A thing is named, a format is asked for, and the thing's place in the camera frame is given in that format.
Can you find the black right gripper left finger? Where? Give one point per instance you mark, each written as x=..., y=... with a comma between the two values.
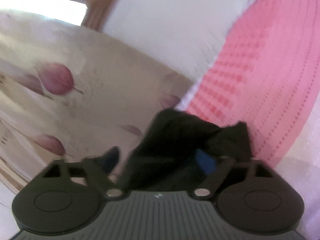
x=64, y=196

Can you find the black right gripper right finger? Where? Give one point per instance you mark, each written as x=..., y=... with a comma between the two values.
x=249, y=195

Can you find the black garment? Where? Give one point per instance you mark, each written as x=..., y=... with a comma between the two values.
x=165, y=160

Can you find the beige leaf print curtain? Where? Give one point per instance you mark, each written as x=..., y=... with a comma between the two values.
x=69, y=92

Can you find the pink lilac checked bed sheet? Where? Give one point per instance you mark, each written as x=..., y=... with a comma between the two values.
x=267, y=75

